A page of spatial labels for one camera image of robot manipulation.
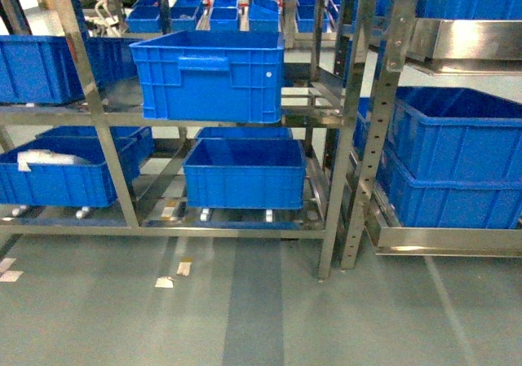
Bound blue crate middle shelf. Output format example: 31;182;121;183
130;30;285;124

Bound blue crate shelf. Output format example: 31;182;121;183
130;30;285;124
1;35;137;105

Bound blue crate left shelf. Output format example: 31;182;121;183
1;35;137;105

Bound blue crate lower middle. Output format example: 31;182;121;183
183;139;307;210

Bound blue crate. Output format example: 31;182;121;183
183;139;307;210
0;126;155;209

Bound right stacked blue crates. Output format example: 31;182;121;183
377;86;521;229

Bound blue crate lower left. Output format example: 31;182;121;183
0;126;155;209

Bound steel shelf rack frame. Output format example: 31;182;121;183
1;0;417;279

